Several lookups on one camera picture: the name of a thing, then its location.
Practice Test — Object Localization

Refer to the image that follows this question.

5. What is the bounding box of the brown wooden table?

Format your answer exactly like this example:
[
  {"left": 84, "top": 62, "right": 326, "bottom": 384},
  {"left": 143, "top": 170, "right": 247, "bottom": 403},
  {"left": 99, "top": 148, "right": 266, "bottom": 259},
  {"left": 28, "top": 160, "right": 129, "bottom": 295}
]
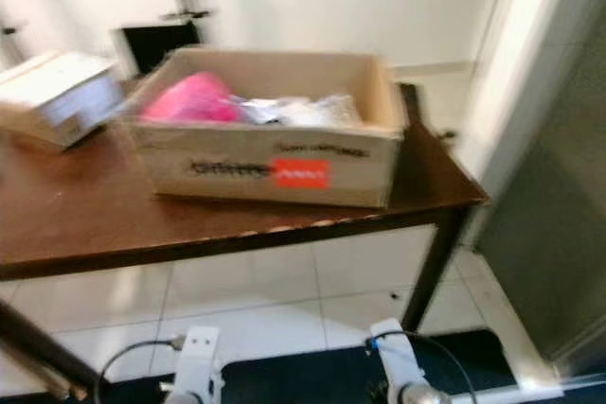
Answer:
[{"left": 0, "top": 80, "right": 490, "bottom": 401}]

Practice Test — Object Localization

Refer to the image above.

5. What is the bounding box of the small white-topped cardboard box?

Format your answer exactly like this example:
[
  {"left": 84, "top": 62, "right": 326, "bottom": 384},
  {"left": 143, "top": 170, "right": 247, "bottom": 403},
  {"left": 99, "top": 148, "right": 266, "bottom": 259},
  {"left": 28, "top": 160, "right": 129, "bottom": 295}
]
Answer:
[{"left": 0, "top": 50, "right": 120, "bottom": 152}]

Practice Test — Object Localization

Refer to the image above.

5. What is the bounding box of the pink plastic bag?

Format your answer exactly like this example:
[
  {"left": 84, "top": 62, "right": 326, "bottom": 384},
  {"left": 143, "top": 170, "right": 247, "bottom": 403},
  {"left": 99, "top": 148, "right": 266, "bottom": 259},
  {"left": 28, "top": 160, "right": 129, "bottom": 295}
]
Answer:
[{"left": 141, "top": 71, "right": 241, "bottom": 125}]

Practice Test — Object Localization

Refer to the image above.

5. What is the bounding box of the large open cardboard box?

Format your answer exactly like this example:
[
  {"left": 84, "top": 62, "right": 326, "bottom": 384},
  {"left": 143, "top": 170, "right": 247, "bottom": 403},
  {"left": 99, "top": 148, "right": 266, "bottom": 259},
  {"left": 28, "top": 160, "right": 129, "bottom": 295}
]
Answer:
[{"left": 120, "top": 44, "right": 409, "bottom": 210}]

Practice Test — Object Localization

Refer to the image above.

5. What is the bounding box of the clear plastic wrapper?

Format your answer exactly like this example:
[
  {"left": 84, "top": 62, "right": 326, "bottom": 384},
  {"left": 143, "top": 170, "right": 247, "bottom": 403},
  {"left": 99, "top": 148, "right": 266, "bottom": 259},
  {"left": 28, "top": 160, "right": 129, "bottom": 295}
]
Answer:
[{"left": 237, "top": 94, "right": 366, "bottom": 130}]

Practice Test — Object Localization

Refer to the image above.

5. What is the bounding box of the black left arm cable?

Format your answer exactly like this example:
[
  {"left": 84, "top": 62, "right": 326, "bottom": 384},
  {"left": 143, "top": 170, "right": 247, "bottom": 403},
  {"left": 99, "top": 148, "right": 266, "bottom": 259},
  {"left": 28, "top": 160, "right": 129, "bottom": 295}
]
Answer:
[{"left": 94, "top": 335, "right": 187, "bottom": 404}]

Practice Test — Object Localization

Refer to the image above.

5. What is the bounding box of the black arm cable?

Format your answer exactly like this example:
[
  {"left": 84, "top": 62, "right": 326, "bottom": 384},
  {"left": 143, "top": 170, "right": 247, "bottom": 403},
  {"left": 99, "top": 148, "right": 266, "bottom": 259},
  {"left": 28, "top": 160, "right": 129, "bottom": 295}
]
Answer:
[
  {"left": 94, "top": 335, "right": 187, "bottom": 404},
  {"left": 403, "top": 329, "right": 484, "bottom": 404}
]

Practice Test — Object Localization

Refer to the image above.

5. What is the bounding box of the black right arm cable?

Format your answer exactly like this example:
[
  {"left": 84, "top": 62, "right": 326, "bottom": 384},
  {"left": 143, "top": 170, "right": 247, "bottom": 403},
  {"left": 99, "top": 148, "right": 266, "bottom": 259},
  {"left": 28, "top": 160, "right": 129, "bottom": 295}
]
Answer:
[{"left": 403, "top": 329, "right": 484, "bottom": 404}]

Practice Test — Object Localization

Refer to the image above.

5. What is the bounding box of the white door frame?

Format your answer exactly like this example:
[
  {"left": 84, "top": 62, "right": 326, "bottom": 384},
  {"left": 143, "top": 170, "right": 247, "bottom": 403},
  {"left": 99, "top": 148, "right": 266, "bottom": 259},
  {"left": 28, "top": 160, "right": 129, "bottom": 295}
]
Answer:
[{"left": 458, "top": 0, "right": 580, "bottom": 199}]

